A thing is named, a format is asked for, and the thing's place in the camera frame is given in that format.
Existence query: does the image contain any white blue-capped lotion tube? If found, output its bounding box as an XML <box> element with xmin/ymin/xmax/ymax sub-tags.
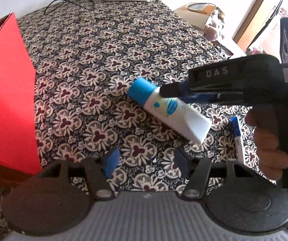
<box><xmin>127</xmin><ymin>77</ymin><xmax>211</xmax><ymax>145</ymax></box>

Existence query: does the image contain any blue white marker pen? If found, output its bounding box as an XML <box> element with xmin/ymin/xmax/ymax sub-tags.
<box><xmin>230</xmin><ymin>116</ymin><xmax>246</xmax><ymax>165</ymax></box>

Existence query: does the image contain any person right hand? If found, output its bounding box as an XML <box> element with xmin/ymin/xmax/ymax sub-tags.
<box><xmin>245</xmin><ymin>105</ymin><xmax>288</xmax><ymax>181</ymax></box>

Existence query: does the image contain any brown cardboard box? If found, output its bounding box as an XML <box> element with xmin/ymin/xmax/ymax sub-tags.
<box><xmin>174</xmin><ymin>2</ymin><xmax>225</xmax><ymax>42</ymax></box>

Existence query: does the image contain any red cardboard box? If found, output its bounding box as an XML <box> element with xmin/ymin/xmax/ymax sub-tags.
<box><xmin>0</xmin><ymin>13</ymin><xmax>41</xmax><ymax>182</ymax></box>

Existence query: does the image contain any floral patterned tablecloth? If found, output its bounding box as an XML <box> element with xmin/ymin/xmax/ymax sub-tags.
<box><xmin>0</xmin><ymin>0</ymin><xmax>277</xmax><ymax>240</ymax></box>

